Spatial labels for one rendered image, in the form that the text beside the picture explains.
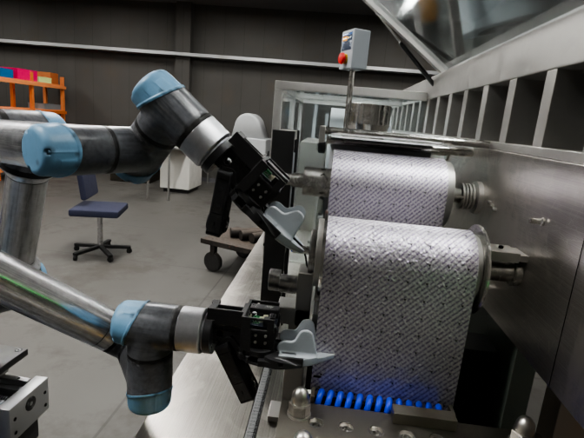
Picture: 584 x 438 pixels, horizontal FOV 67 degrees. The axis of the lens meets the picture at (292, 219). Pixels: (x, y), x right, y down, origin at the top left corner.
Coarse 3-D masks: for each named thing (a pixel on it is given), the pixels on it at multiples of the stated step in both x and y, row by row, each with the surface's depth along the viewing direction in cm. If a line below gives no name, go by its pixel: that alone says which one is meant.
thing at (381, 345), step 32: (320, 320) 71; (352, 320) 70; (384, 320) 70; (416, 320) 69; (448, 320) 69; (352, 352) 71; (384, 352) 71; (416, 352) 70; (448, 352) 70; (320, 384) 73; (352, 384) 73; (384, 384) 72; (416, 384) 72; (448, 384) 71
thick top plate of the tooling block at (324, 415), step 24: (312, 408) 68; (336, 408) 69; (288, 432) 63; (312, 432) 63; (336, 432) 64; (360, 432) 64; (384, 432) 65; (408, 432) 65; (432, 432) 65; (456, 432) 66; (480, 432) 66; (504, 432) 67
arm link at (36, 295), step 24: (0, 264) 69; (24, 264) 73; (0, 288) 69; (24, 288) 71; (48, 288) 74; (72, 288) 78; (24, 312) 72; (48, 312) 73; (72, 312) 76; (96, 312) 79; (72, 336) 78; (96, 336) 79
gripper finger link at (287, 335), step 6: (300, 324) 73; (306, 324) 73; (312, 324) 73; (282, 330) 74; (288, 330) 74; (294, 330) 74; (300, 330) 74; (312, 330) 73; (282, 336) 74; (288, 336) 74; (294, 336) 74
